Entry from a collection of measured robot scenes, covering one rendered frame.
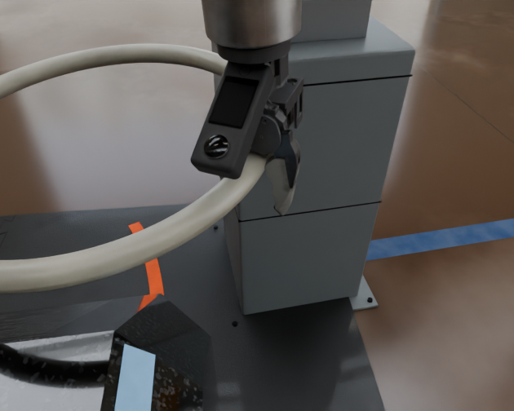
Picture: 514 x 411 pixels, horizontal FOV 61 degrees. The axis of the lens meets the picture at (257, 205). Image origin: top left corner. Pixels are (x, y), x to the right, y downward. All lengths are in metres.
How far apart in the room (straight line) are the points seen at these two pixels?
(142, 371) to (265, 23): 0.35
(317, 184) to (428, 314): 0.66
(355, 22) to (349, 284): 0.81
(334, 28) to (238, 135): 0.66
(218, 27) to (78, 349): 0.34
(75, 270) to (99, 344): 0.10
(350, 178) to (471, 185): 1.10
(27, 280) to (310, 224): 0.89
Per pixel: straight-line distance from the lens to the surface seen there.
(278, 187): 0.49
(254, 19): 0.39
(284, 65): 0.49
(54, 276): 0.42
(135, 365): 0.49
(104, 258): 0.41
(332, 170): 1.11
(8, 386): 0.50
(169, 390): 0.50
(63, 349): 0.50
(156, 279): 1.57
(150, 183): 2.02
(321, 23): 1.02
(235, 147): 0.40
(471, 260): 1.80
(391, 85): 1.05
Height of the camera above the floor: 1.19
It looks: 40 degrees down
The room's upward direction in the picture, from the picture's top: straight up
